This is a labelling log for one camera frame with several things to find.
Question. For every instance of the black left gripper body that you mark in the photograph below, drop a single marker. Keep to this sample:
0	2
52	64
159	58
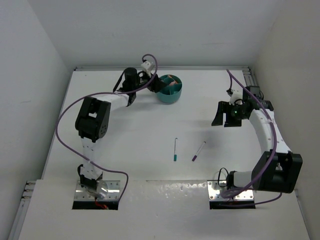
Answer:
141	81

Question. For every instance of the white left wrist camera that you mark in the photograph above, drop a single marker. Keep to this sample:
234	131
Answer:
147	67

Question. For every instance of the aluminium frame rail right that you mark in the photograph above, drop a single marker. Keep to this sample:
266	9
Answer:
252	80

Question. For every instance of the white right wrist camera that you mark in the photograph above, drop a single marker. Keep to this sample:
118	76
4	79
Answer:
236	96

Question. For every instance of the pink pen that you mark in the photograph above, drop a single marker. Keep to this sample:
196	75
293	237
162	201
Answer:
173	83

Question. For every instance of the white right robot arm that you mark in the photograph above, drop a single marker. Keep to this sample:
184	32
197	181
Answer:
236	180

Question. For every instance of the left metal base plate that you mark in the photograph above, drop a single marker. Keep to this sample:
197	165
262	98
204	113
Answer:
105	191

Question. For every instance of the aluminium frame rail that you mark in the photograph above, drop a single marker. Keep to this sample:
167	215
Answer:
22	210
252	80

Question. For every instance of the teal round pen holder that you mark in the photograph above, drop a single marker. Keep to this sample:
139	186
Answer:
170	94

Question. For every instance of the aluminium frame rail left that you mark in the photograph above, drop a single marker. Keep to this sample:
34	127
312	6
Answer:
22	210

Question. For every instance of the metal base plate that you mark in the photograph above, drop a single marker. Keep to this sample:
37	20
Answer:
214	193
105	191

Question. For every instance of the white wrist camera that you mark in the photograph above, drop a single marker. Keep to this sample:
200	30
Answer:
236	96
147	67

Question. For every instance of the teal capped white pen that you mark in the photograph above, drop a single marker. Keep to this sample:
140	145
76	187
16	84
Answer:
175	150

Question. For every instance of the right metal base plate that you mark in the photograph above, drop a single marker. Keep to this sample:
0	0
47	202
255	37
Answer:
214	193

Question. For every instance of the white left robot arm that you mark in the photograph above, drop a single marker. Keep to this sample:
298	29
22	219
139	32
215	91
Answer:
94	115

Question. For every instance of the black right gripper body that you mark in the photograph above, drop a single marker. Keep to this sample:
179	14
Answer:
234	115

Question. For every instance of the purple capped white pen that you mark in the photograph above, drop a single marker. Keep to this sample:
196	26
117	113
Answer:
198	151

